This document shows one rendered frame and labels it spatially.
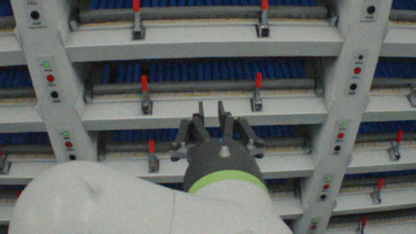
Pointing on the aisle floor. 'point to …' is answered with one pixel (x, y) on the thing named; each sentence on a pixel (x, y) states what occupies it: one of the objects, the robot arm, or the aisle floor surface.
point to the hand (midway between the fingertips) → (211, 114)
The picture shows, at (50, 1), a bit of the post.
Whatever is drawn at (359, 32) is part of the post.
